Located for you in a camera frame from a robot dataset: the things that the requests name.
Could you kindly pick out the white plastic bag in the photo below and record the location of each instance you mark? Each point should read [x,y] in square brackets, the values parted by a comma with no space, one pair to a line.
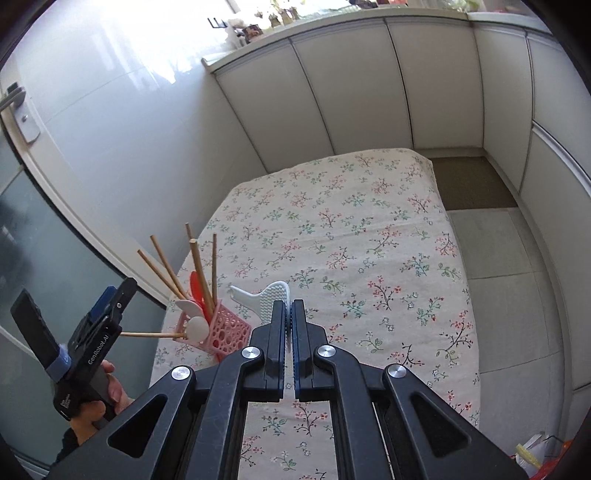
[531,452]

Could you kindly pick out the white spoon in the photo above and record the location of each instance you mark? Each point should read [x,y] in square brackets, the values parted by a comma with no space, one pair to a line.
[187,307]
[198,329]

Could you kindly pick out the person's left hand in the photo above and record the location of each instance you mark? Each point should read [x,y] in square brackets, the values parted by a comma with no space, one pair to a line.
[85,422]

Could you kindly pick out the white panelled cabinet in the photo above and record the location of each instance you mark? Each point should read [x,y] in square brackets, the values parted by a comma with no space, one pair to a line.
[360,83]

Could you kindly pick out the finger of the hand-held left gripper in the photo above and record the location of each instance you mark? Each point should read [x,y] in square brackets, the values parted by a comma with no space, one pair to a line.
[123,297]
[102,304]

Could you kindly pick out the pink perforated utensil holder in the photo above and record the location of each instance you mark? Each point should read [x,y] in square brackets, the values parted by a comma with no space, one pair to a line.
[226,330]

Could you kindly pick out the white figurine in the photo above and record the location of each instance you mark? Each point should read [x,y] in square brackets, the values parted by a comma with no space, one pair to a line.
[236,33]

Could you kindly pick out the floral tablecloth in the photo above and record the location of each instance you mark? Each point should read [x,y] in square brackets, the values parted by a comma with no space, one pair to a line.
[360,240]

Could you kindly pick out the red spoon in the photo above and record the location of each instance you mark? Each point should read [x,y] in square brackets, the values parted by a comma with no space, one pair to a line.
[198,288]

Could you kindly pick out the brown floor mat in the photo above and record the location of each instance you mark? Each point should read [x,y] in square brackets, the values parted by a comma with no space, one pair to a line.
[471,184]

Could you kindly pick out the small potted plants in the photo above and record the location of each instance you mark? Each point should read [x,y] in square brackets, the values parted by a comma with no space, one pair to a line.
[281,11]

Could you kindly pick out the white rice paddle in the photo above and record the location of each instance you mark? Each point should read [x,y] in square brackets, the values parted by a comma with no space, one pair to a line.
[258,300]

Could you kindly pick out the glass door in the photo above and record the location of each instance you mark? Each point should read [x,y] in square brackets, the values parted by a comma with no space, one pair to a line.
[37,230]

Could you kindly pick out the wooden chopstick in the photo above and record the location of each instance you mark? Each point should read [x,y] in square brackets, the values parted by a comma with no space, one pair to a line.
[214,258]
[168,266]
[157,272]
[152,334]
[188,230]

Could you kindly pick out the person's left forearm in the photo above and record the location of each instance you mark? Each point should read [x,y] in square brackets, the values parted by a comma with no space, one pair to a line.
[67,447]

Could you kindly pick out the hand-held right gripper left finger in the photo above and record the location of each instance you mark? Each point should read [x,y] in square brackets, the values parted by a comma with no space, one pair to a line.
[284,355]

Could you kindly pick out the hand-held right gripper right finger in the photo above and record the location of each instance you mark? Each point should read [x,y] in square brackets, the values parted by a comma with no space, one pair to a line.
[298,360]

